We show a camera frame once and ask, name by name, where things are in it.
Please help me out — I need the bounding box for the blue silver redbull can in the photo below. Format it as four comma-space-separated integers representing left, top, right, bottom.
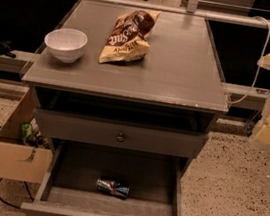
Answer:
96, 177, 130, 199

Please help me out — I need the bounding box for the green snack packet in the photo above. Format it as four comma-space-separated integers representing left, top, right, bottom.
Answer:
21, 122, 34, 142

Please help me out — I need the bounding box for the closed grey top drawer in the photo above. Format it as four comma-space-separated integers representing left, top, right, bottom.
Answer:
33, 108, 208, 158

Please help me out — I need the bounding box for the brown yellow chip bag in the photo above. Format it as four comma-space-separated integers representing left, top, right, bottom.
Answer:
98, 10, 160, 64

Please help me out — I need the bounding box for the grey wooden drawer cabinet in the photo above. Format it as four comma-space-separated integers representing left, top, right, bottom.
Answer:
1, 0, 242, 216

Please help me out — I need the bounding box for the open grey middle drawer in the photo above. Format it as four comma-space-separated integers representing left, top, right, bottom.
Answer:
22, 141, 182, 216

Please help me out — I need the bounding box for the cardboard box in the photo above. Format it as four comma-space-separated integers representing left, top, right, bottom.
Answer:
0, 90, 53, 184

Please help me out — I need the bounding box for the round metal drawer knob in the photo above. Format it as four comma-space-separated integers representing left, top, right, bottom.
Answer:
116, 133, 125, 142

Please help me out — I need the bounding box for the white ceramic bowl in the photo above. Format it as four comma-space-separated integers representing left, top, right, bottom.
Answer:
44, 28, 88, 63

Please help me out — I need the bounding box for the black floor cable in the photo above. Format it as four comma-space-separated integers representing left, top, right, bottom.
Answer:
0, 177, 37, 212

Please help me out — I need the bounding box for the white cable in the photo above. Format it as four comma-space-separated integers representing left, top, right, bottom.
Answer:
225, 13, 270, 110

